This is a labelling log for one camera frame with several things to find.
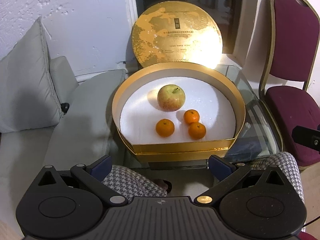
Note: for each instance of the small orange tangerine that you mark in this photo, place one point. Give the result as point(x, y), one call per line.
point(165, 128)
point(197, 130)
point(191, 117)

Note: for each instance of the small grey cushion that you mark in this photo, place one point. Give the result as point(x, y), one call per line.
point(61, 75)

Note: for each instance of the round gold gift box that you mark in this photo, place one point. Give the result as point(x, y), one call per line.
point(175, 150)

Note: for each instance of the large grey pillow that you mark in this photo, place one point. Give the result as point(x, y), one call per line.
point(27, 85)

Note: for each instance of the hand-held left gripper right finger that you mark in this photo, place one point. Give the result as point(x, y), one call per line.
point(217, 166)

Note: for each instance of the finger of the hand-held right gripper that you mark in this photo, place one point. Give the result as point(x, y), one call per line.
point(303, 136)

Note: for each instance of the dark red cloth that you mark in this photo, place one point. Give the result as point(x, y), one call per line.
point(311, 237)

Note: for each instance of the small black object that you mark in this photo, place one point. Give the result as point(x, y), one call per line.
point(65, 107)

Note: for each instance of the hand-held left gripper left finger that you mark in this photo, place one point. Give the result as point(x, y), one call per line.
point(101, 167)

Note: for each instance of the white foam box liner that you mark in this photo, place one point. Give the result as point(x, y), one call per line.
point(212, 100)

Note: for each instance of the person's left houndstooth leg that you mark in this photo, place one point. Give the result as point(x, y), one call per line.
point(132, 182)

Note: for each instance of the grey sofa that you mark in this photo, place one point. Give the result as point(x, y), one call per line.
point(80, 130)

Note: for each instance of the yellow-red apple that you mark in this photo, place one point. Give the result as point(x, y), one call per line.
point(171, 98)

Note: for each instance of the glass desktop table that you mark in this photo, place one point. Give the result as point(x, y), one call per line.
point(252, 110)

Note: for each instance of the person's slippered foot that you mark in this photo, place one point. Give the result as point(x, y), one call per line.
point(163, 183)

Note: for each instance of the round gold box lid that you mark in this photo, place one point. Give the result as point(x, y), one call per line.
point(175, 30)

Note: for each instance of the maroon banquet chair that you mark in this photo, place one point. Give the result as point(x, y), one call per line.
point(295, 30)

